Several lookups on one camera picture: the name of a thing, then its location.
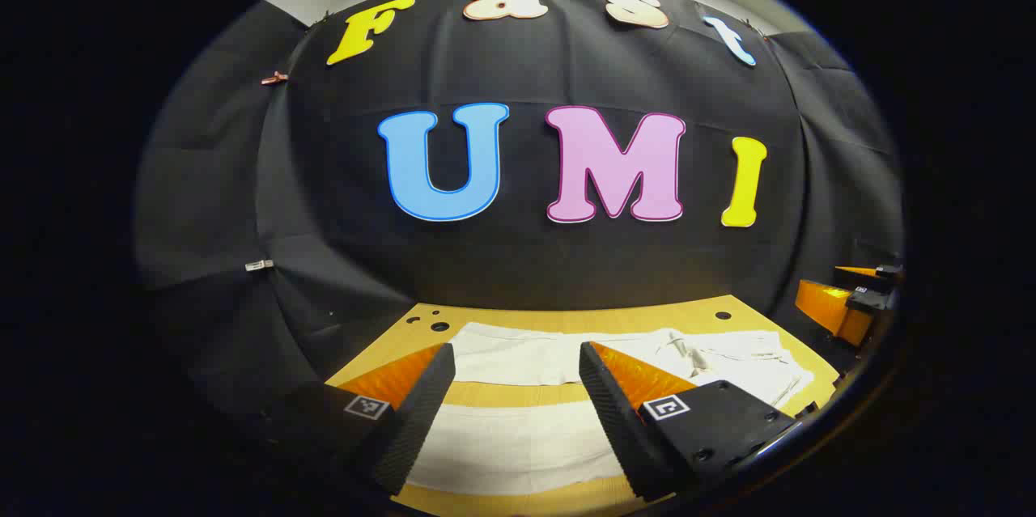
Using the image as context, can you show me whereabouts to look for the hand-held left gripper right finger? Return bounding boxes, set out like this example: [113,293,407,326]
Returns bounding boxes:
[579,341,804,502]

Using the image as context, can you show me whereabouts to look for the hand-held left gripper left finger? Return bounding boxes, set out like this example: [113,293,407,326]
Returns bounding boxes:
[247,343,456,496]

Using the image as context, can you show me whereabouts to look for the white jeans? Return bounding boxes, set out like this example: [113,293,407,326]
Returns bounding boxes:
[405,321,816,495]

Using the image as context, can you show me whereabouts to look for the black backdrop cloth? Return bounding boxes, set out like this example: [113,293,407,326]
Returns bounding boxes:
[134,0,905,437]

